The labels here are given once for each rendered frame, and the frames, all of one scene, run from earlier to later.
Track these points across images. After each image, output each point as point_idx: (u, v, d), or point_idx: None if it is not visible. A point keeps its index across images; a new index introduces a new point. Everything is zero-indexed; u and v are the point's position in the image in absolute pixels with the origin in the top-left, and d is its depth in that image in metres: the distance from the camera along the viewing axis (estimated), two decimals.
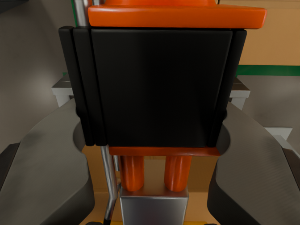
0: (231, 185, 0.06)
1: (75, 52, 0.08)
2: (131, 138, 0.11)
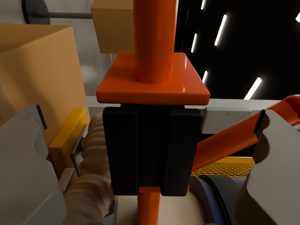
0: (263, 196, 0.06)
1: None
2: None
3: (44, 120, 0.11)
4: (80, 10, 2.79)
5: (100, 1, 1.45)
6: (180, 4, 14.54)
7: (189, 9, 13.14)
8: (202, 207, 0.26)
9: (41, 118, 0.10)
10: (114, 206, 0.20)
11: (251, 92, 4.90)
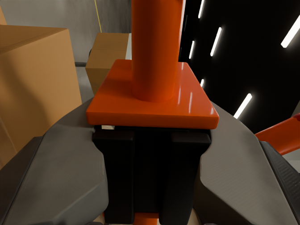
0: (214, 183, 0.06)
1: None
2: None
3: None
4: (78, 42, 3.03)
5: (93, 59, 1.69)
6: None
7: (187, 15, 13.34)
8: (202, 223, 0.24)
9: None
10: (107, 224, 0.19)
11: (242, 106, 5.13)
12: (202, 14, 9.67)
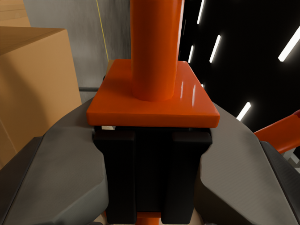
0: (215, 183, 0.06)
1: None
2: None
3: None
4: (86, 60, 3.18)
5: None
6: None
7: (185, 20, 13.52)
8: (204, 221, 0.25)
9: None
10: (109, 224, 0.19)
11: (241, 114, 5.31)
12: None
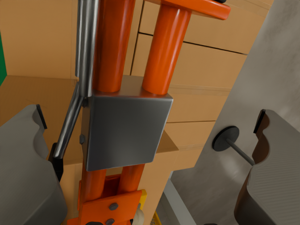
0: (263, 196, 0.06)
1: None
2: None
3: (44, 120, 0.11)
4: None
5: None
6: None
7: None
8: None
9: (41, 118, 0.10)
10: None
11: None
12: None
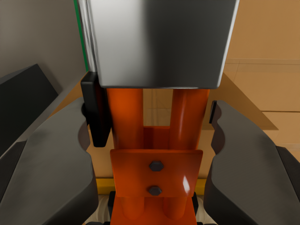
0: (226, 185, 0.06)
1: None
2: None
3: None
4: None
5: None
6: None
7: None
8: None
9: None
10: None
11: None
12: None
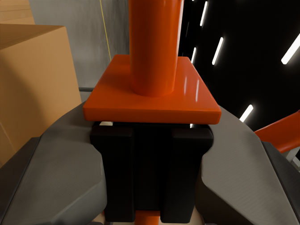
0: (216, 183, 0.06)
1: None
2: None
3: None
4: (89, 60, 3.20)
5: None
6: None
7: (189, 22, 13.56)
8: (204, 219, 0.24)
9: None
10: (109, 222, 0.19)
11: (243, 117, 5.29)
12: (204, 22, 9.87)
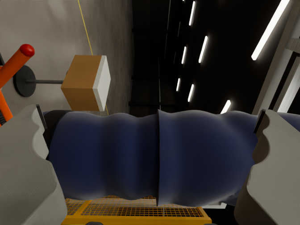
0: (263, 196, 0.06)
1: None
2: None
3: (44, 120, 0.11)
4: (64, 56, 3.38)
5: (68, 79, 2.03)
6: (172, 15, 15.16)
7: (180, 22, 13.76)
8: None
9: (41, 118, 0.10)
10: None
11: (223, 112, 5.49)
12: (192, 21, 10.08)
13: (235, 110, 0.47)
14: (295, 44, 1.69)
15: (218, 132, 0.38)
